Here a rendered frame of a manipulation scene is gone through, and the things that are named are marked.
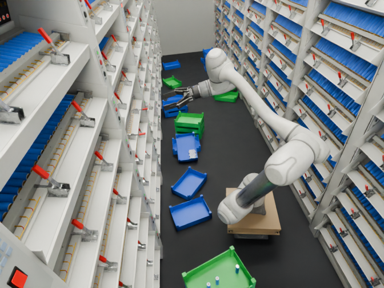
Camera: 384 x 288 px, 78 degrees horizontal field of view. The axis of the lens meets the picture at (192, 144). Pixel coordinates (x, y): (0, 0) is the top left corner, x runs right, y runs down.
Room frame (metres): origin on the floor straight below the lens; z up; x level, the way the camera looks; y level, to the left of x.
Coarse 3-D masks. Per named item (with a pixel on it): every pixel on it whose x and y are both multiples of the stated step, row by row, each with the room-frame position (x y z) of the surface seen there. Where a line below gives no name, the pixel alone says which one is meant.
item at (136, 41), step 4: (136, 36) 2.20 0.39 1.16; (140, 36) 2.20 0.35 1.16; (132, 40) 2.11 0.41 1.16; (136, 40) 2.18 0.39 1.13; (140, 40) 2.20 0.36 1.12; (132, 44) 2.02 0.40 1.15; (136, 44) 2.02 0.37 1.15; (140, 44) 2.12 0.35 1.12; (136, 48) 2.00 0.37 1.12; (140, 48) 2.02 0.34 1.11; (136, 52) 1.90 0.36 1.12; (140, 52) 1.94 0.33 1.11; (136, 56) 1.77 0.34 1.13; (136, 60) 1.74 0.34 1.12; (136, 64) 1.60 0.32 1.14
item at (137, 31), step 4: (132, 0) 2.20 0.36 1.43; (128, 4) 2.20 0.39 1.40; (132, 4) 2.20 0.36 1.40; (132, 8) 2.20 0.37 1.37; (136, 28) 2.20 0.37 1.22; (136, 32) 2.20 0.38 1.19; (140, 32) 2.21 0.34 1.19; (144, 52) 2.21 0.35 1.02; (140, 56) 2.20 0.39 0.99; (144, 56) 2.20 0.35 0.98; (148, 72) 2.21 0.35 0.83; (148, 76) 2.20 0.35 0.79; (152, 88) 2.23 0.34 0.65; (152, 92) 2.21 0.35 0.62; (156, 108) 2.23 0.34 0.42
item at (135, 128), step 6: (132, 96) 1.48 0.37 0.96; (138, 96) 1.50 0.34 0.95; (138, 102) 1.46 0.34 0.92; (138, 108) 1.39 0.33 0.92; (132, 114) 1.30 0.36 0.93; (138, 114) 1.31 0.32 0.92; (132, 120) 1.23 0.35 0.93; (138, 120) 1.24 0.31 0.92; (132, 126) 1.17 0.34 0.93; (138, 126) 1.18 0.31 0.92; (132, 132) 1.11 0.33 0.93; (132, 144) 1.01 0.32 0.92; (132, 150) 0.90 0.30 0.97
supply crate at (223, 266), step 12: (228, 252) 0.60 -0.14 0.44; (204, 264) 0.54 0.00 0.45; (216, 264) 0.56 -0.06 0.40; (228, 264) 0.55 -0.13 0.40; (240, 264) 0.54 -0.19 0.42; (192, 276) 0.51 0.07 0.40; (204, 276) 0.50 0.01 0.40; (216, 276) 0.50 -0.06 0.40; (228, 276) 0.49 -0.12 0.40; (240, 276) 0.49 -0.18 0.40
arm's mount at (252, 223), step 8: (272, 192) 1.09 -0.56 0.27; (272, 200) 1.02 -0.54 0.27; (272, 208) 0.95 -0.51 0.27; (248, 216) 0.91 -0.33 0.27; (256, 216) 0.90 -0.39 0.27; (264, 216) 0.90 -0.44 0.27; (272, 216) 0.89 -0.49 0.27; (232, 224) 0.86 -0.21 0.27; (240, 224) 0.85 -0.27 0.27; (248, 224) 0.85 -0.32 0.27; (256, 224) 0.84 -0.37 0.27; (264, 224) 0.84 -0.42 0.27; (272, 224) 0.83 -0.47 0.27; (232, 232) 0.84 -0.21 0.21; (240, 232) 0.83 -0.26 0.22; (248, 232) 0.82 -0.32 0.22; (256, 232) 0.81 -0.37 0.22; (264, 232) 0.81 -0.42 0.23; (272, 232) 0.80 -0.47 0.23
